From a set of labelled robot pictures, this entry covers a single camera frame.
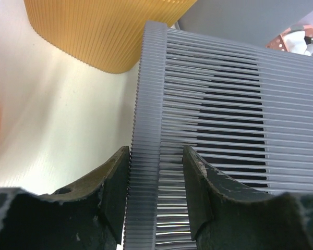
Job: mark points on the pink plastic tray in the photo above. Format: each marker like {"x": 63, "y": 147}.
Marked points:
{"x": 278, "y": 43}

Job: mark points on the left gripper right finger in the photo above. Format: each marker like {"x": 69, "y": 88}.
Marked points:
{"x": 226, "y": 214}

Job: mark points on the grey slatted basket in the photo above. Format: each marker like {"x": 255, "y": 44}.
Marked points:
{"x": 246, "y": 111}

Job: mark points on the white cloth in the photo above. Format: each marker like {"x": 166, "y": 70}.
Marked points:
{"x": 297, "y": 43}

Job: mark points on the yellow slatted basket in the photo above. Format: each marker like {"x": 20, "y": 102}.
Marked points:
{"x": 104, "y": 34}

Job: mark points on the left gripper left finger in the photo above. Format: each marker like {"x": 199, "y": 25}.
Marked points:
{"x": 86, "y": 214}

